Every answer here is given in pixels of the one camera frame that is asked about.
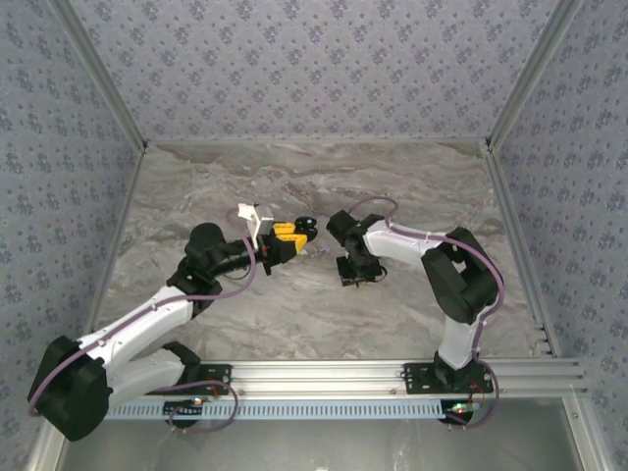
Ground small electronics board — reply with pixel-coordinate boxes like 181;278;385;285
163;397;206;419
443;399;476;426

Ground grey metal panel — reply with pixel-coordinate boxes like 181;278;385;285
53;420;590;471

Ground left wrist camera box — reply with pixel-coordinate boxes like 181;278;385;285
236;203;276;249

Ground aluminium table end rail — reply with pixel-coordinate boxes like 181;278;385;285
145;138;488;147

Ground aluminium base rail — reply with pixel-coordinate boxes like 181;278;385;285
146;359;589;399

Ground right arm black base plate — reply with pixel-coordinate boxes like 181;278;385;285
402;362;495;396

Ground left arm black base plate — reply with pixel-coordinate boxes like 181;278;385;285
142;363;234;396

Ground slotted cable duct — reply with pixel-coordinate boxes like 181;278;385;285
105;397;473;422

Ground aluminium table side rail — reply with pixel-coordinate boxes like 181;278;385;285
482;140;561;358

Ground aluminium frame post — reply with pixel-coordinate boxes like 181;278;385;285
484;0;586;149
48;0;149;149

